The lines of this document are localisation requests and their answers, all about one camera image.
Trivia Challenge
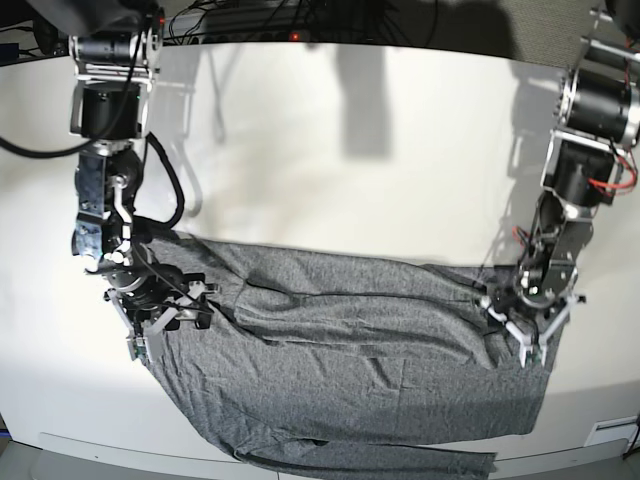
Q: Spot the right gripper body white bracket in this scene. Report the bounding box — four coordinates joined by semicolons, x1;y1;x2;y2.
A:
105;264;220;363

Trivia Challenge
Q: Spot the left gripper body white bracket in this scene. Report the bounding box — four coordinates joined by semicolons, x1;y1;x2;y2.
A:
477;279;586;369

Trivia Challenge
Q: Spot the grey long-sleeve T-shirt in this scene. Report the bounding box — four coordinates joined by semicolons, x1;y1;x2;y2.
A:
149;236;551;479

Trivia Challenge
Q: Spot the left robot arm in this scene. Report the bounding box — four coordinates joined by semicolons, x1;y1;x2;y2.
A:
480;1;639;365

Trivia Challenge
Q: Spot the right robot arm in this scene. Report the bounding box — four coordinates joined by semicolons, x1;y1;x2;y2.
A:
1;1;214;365

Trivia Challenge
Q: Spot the black power strip with LED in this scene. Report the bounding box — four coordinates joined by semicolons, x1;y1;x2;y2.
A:
184;14;381;46

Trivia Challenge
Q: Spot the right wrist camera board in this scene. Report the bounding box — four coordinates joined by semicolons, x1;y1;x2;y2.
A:
127;335;148;363

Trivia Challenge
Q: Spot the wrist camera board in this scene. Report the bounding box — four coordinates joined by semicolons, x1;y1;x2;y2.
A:
127;335;148;363
521;350;542;368

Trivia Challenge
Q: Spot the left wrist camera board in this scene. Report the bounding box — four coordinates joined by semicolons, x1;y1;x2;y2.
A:
521;350;542;368

